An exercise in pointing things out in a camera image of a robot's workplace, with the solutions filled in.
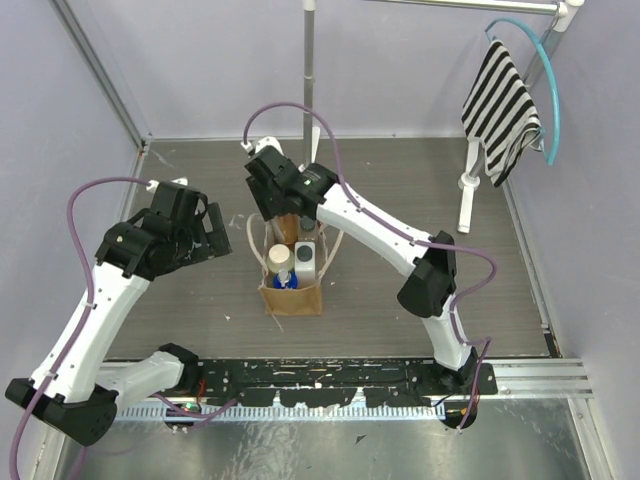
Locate striped black white cloth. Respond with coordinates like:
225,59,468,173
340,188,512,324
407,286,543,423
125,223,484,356
461,39,543,187

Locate metal clothes rack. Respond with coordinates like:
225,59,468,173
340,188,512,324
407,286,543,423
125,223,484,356
302,1,584,234

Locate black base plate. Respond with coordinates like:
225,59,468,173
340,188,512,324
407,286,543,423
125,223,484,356
159,358,498,408

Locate blue cable duct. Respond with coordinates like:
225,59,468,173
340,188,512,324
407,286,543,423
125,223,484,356
116,402,445,423

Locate clear bottle dark cap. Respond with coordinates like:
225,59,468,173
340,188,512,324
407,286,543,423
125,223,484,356
298,216,318,242

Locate cream cap green bottle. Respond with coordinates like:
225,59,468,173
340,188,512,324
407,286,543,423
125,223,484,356
266,244,294,275

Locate blue hanger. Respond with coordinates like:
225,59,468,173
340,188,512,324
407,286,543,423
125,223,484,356
485,17,562,166

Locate white bottle grey cap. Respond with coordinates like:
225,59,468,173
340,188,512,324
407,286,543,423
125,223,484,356
294,241,316,288

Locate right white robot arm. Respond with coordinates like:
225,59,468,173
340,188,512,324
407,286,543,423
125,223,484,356
245,145,474,394

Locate pink cap orange bottle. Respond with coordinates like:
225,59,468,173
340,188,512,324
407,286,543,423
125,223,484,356
276,214,299,247

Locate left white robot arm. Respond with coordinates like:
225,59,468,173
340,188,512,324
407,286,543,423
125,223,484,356
5,181,231,447

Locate aluminium front rail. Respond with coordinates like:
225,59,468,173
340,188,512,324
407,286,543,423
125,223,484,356
489,358,593,399

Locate aluminium frame post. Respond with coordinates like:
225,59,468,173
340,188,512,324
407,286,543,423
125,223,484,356
50,1,149,151

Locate brown canvas bag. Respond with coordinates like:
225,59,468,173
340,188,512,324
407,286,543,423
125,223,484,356
246,213,344,316

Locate blue spray bottle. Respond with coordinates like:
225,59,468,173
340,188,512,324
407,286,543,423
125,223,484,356
272,269,299,290

